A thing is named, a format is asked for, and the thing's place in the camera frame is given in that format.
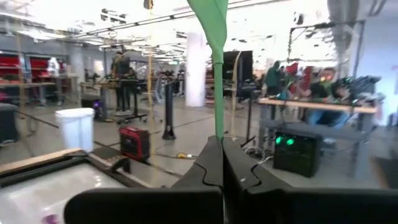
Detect black aluminium table frame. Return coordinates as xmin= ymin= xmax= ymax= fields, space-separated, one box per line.
xmin=0 ymin=150 xmax=150 ymax=189

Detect red and black generator box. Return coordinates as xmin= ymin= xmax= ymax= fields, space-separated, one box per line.
xmin=119 ymin=125 xmax=151 ymax=162

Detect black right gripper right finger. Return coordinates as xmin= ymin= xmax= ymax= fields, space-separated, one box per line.
xmin=223 ymin=136 xmax=294 ymax=224

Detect white building pillar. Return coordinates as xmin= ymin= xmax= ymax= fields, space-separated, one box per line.
xmin=184 ymin=30 xmax=207 ymax=108

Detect white plastic bin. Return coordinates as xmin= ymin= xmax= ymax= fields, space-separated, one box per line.
xmin=55 ymin=107 xmax=96 ymax=154

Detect wooden top work table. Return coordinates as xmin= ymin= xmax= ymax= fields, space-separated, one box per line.
xmin=257 ymin=96 xmax=379 ymax=162

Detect dark red rose stem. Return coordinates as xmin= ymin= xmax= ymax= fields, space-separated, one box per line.
xmin=186 ymin=0 xmax=229 ymax=141

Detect black computer tower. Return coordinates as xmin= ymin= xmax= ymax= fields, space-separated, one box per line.
xmin=272 ymin=128 xmax=323 ymax=179

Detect person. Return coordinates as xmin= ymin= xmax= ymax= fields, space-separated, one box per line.
xmin=306 ymin=67 xmax=351 ymax=127

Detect black bin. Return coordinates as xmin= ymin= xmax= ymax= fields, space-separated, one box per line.
xmin=0 ymin=102 xmax=20 ymax=144

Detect red storage shelf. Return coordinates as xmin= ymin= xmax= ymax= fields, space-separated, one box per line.
xmin=0 ymin=55 xmax=50 ymax=85

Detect black floor stand post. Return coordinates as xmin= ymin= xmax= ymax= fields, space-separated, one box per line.
xmin=161 ymin=82 xmax=177 ymax=141

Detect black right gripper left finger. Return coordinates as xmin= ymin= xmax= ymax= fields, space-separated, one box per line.
xmin=170 ymin=136 xmax=224 ymax=189

